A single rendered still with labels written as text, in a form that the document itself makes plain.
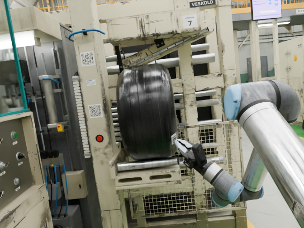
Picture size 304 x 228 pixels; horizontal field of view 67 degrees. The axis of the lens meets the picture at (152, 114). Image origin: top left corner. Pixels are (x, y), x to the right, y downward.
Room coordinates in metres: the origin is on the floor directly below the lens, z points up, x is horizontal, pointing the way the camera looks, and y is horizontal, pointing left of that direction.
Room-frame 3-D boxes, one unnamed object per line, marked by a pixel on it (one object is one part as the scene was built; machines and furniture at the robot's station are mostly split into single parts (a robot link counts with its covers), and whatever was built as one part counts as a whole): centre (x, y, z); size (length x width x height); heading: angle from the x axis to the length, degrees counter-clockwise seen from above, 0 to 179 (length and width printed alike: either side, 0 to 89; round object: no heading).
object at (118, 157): (1.37, 0.23, 0.90); 0.40 x 0.03 x 0.10; 177
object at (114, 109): (1.75, 0.26, 1.05); 0.20 x 0.15 x 0.30; 87
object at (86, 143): (1.33, 0.40, 1.19); 0.05 x 0.04 x 0.48; 177
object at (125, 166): (1.22, 0.06, 0.90); 0.35 x 0.05 x 0.05; 87
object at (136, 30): (1.65, -0.08, 1.71); 0.61 x 0.25 x 0.15; 87
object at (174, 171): (1.22, 0.06, 0.83); 0.36 x 0.09 x 0.06; 87
